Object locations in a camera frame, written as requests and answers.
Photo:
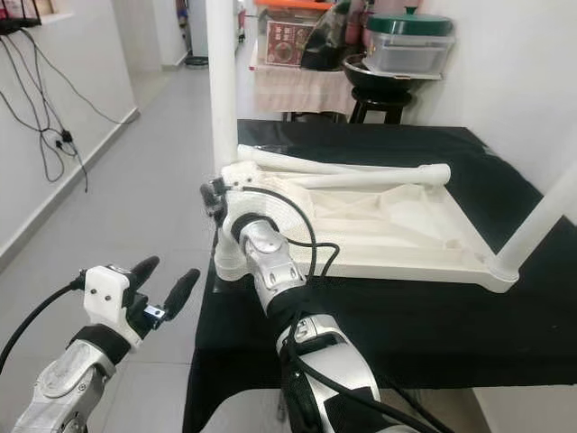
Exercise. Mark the black tablecloth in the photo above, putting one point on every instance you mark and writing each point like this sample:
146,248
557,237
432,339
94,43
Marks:
433,334

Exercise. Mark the black round floor stand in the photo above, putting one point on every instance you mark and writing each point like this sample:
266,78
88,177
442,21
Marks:
196,61

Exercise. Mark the beige table cover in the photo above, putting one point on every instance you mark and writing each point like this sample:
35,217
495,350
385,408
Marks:
302,90

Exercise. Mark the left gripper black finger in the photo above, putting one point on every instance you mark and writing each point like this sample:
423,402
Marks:
146,271
182,292

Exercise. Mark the cream plastic table top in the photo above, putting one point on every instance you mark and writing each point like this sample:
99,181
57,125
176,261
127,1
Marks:
406,230

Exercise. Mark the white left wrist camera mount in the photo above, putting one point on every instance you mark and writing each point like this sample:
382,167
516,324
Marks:
106,293

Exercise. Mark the black round stool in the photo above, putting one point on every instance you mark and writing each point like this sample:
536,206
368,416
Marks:
379,95

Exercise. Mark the white plastic table leg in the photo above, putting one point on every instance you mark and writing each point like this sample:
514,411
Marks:
536,221
279,160
388,176
222,90

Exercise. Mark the clear storage box green lid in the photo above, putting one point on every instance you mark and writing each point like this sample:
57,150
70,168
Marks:
410,54

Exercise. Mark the black bag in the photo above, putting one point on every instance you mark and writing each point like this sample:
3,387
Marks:
334,45

